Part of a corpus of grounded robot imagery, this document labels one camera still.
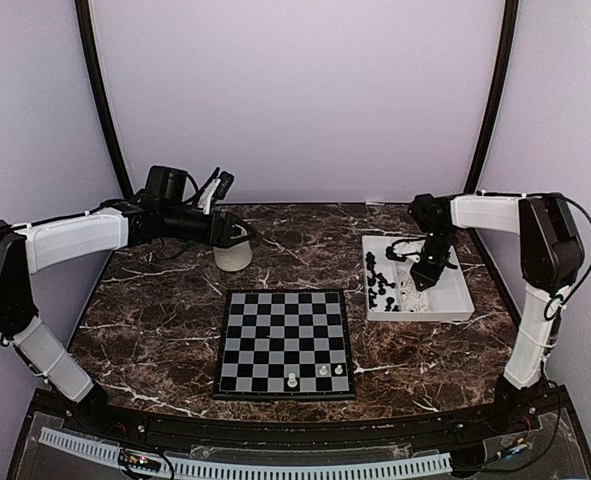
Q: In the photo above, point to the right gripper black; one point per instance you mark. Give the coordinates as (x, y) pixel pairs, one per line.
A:
(428, 277)

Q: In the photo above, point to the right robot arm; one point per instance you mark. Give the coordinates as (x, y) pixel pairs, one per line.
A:
(551, 255)

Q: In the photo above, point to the right black frame post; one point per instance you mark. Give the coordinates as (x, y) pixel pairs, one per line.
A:
(495, 94)

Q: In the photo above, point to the black and grey chessboard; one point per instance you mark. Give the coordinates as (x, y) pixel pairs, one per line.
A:
(267, 334)

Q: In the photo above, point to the left black frame post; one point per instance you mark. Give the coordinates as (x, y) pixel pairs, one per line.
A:
(98, 89)

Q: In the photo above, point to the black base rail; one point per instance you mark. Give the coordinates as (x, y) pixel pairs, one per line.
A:
(457, 430)

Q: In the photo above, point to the white slotted cable duct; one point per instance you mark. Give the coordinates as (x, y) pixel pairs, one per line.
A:
(145, 465)

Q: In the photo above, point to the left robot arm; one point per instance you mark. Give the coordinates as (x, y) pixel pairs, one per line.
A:
(26, 249)

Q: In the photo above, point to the black frame post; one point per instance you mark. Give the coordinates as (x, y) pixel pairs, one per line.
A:
(98, 89)
(495, 94)

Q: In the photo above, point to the white ribbed cup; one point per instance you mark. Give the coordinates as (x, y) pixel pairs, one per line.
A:
(233, 259)

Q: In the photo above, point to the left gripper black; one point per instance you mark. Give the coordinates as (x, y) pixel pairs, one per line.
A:
(223, 238)

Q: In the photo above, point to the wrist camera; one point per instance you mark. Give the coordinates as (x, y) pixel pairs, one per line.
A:
(214, 189)
(405, 249)

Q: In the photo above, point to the white divided plastic tray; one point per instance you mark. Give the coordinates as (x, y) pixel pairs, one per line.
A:
(449, 299)

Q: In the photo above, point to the black chess pieces pile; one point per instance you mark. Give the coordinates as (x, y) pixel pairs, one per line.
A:
(380, 286)

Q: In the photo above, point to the white king chess piece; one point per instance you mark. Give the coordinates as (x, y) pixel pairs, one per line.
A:
(292, 381)

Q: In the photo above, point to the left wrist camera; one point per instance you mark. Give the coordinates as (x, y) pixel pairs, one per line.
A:
(214, 189)

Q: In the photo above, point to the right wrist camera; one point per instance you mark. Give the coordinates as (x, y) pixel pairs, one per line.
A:
(405, 249)

